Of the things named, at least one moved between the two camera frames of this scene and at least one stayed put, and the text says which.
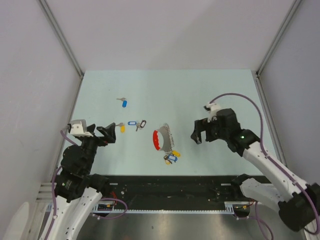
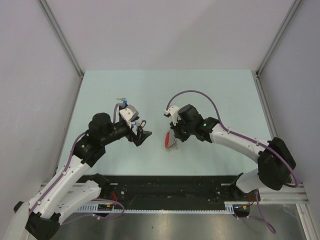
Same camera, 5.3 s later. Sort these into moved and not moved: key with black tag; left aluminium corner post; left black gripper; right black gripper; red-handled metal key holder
Moved: right black gripper; left black gripper; red-handled metal key holder
Not moved: key with black tag; left aluminium corner post
